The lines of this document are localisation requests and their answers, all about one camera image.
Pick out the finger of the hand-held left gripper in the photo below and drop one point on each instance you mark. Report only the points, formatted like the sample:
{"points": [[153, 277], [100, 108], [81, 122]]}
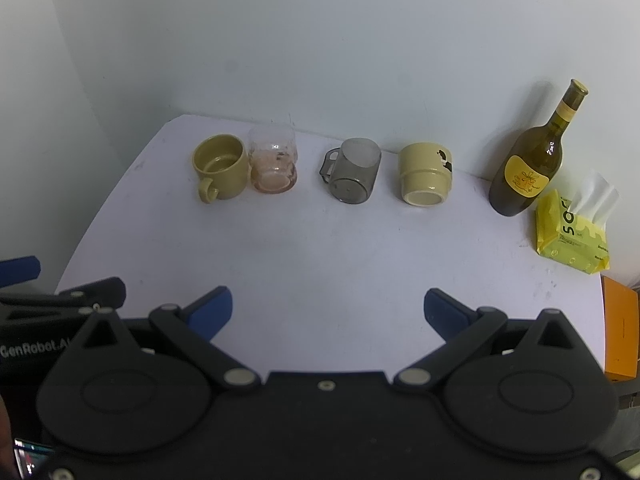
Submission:
{"points": [[20, 266], [102, 291]]}

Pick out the olive glass wine bottle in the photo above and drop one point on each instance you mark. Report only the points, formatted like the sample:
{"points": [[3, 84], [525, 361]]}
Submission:
{"points": [[525, 180]]}

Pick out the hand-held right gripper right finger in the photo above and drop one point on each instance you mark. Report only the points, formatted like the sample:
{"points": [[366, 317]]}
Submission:
{"points": [[442, 312]]}

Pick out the olive ceramic mug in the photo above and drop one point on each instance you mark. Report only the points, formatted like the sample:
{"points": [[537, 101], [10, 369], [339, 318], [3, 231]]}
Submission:
{"points": [[226, 181]]}

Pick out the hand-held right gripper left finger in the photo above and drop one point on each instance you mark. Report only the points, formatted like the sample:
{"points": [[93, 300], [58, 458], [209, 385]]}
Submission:
{"points": [[212, 310]]}

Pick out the orange box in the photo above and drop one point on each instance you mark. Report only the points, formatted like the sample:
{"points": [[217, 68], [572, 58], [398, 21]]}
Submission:
{"points": [[621, 330]]}

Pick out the clear glass cup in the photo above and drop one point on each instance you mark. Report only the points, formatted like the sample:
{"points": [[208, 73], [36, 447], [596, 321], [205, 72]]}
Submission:
{"points": [[272, 160]]}

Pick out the small lit screen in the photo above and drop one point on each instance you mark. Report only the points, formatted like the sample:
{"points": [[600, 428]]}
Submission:
{"points": [[31, 456]]}

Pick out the grey transparent plastic cup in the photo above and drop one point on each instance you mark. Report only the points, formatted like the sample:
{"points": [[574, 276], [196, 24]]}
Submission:
{"points": [[356, 181]]}

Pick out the yellow tissue pack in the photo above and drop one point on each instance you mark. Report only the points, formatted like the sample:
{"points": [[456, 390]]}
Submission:
{"points": [[570, 241]]}

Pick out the pale yellow cup black print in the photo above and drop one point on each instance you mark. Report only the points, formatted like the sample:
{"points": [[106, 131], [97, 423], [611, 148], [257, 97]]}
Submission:
{"points": [[422, 175]]}

